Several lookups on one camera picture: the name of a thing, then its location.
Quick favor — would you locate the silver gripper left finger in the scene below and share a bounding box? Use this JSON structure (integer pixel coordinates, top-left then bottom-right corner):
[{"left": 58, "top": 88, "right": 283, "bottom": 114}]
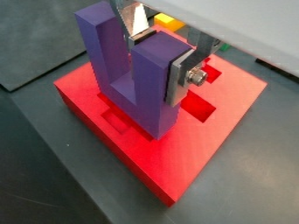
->
[{"left": 110, "top": 0, "right": 156, "bottom": 49}]

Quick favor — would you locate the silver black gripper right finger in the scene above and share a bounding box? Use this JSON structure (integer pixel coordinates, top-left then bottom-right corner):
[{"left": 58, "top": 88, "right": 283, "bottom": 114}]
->
[{"left": 164, "top": 28, "right": 222, "bottom": 107}]

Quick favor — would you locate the purple U-shaped block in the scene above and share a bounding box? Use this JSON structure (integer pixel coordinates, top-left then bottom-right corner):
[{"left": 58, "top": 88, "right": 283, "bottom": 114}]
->
[{"left": 75, "top": 1, "right": 191, "bottom": 139}]

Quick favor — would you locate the red puzzle board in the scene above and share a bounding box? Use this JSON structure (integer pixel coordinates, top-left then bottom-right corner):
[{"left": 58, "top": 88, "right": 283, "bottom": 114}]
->
[{"left": 52, "top": 24, "right": 269, "bottom": 208}]

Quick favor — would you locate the yellow long block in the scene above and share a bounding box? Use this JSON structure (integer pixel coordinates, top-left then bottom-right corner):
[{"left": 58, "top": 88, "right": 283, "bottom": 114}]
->
[{"left": 154, "top": 13, "right": 186, "bottom": 32}]

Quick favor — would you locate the green zigzag block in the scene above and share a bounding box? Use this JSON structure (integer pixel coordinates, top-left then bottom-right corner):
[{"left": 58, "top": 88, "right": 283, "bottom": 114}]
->
[{"left": 219, "top": 44, "right": 230, "bottom": 52}]

